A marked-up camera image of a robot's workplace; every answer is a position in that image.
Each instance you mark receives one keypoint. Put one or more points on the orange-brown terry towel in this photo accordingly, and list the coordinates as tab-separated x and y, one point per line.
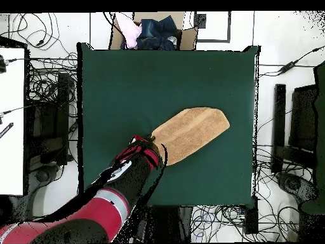
193	132

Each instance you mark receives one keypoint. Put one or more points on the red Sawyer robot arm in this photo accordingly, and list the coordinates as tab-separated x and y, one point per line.
101	216

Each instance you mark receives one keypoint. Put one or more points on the dark green table cloth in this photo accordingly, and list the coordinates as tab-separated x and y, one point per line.
127	89

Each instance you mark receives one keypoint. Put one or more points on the black equipment stand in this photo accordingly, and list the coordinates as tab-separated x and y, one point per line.
53	127
303	119

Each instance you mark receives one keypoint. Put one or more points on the pink garment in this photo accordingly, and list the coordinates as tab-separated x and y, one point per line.
130	33

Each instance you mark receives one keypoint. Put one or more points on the dark blue jeans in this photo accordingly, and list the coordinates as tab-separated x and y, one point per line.
157	33

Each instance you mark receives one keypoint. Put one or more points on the brown cardboard box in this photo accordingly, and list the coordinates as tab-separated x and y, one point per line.
188	38

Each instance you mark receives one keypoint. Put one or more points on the white desk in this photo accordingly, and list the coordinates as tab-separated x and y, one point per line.
11	127

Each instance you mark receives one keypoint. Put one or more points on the black power box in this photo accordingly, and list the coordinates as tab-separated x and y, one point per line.
251	216

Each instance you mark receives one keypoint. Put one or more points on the dark green fabric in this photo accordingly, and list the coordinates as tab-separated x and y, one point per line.
321	127

